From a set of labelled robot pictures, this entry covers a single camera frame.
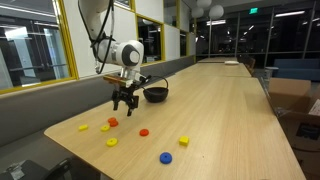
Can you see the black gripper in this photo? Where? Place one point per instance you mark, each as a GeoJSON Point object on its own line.
{"type": "Point", "coordinates": [126, 92]}

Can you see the light orange disc with hole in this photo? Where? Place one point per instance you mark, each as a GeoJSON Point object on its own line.
{"type": "Point", "coordinates": [111, 119]}

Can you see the red-orange disc with hole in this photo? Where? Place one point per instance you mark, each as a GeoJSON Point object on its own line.
{"type": "Point", "coordinates": [113, 124]}

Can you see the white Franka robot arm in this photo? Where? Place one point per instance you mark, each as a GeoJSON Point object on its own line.
{"type": "Point", "coordinates": [110, 53]}

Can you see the black bowl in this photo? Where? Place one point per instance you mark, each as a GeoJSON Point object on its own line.
{"type": "Point", "coordinates": [155, 96]}

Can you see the yellow disc with hole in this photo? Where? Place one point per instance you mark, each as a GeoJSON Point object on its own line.
{"type": "Point", "coordinates": [112, 142]}
{"type": "Point", "coordinates": [105, 128]}

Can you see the small yellow square block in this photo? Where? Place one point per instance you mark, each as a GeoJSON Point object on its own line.
{"type": "Point", "coordinates": [83, 127]}

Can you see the blue disc with hole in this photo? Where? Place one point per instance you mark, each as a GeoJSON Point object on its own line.
{"type": "Point", "coordinates": [165, 157]}

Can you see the yellow cube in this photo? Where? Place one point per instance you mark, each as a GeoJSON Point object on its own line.
{"type": "Point", "coordinates": [183, 140]}

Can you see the yellow framed glass window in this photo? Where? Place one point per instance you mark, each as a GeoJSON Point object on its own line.
{"type": "Point", "coordinates": [68, 40]}

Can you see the grey upholstered bench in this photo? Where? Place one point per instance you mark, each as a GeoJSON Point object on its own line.
{"type": "Point", "coordinates": [40, 110]}

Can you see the light wooden table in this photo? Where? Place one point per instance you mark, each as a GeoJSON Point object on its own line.
{"type": "Point", "coordinates": [216, 70]}
{"type": "Point", "coordinates": [218, 60]}

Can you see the black equipment case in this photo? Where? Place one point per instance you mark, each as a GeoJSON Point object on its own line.
{"type": "Point", "coordinates": [33, 170]}

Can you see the white globe lamp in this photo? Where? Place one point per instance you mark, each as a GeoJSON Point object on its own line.
{"type": "Point", "coordinates": [197, 12]}
{"type": "Point", "coordinates": [204, 2]}
{"type": "Point", "coordinates": [216, 11]}

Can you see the linear ceiling light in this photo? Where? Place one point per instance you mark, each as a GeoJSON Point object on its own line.
{"type": "Point", "coordinates": [289, 13]}
{"type": "Point", "coordinates": [216, 22]}

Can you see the dark wooden chair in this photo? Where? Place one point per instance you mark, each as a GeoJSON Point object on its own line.
{"type": "Point", "coordinates": [250, 63]}

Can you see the white stool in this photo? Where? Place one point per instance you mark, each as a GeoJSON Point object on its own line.
{"type": "Point", "coordinates": [271, 70]}

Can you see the green exit sign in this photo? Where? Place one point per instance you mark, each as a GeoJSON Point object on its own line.
{"type": "Point", "coordinates": [253, 10]}

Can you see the blue sofa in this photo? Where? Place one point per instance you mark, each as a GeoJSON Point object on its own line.
{"type": "Point", "coordinates": [296, 68]}

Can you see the cardboard box with label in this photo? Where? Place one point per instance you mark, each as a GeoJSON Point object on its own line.
{"type": "Point", "coordinates": [300, 133]}

